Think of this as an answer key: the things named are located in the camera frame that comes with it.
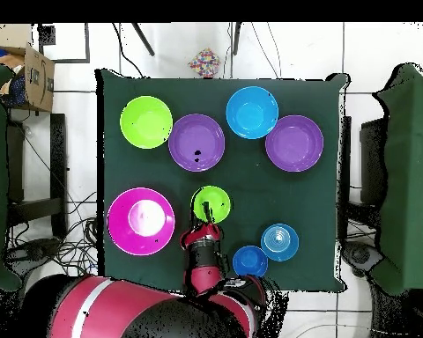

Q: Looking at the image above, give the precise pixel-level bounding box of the dark green table cloth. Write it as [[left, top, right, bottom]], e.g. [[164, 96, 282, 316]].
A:
[[94, 68, 350, 293]]

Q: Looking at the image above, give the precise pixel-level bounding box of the large blue bowl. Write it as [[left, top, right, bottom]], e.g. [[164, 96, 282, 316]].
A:
[[225, 85, 280, 141]]

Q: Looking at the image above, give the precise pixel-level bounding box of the large pink bowl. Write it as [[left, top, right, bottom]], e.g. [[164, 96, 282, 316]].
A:
[[107, 186, 177, 257]]

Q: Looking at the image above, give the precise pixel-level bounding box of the purple bowl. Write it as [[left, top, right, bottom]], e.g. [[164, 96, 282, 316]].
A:
[[264, 114, 325, 173], [167, 113, 226, 173]]

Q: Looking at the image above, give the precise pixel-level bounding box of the small dark blue bowl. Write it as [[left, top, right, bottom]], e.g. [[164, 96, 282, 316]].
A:
[[232, 245, 270, 280]]

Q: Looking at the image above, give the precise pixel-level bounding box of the black bench frame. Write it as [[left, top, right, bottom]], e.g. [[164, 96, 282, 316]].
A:
[[5, 112, 71, 240]]

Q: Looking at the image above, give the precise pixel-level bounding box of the large green bowl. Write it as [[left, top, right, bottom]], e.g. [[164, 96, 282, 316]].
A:
[[119, 95, 174, 151]]

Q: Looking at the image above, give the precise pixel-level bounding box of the small green bowl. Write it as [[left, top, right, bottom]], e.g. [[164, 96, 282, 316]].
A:
[[191, 185, 234, 225]]

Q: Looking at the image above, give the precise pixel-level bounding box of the small light blue bowl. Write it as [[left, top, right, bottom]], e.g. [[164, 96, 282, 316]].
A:
[[260, 223, 301, 263]]

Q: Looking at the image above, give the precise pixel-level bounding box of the cardboard box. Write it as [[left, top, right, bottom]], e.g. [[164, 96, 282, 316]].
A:
[[0, 43, 56, 114]]

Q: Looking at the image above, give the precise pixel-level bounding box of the multicoloured bundle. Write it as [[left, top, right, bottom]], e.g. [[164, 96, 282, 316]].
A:
[[188, 47, 221, 78]]

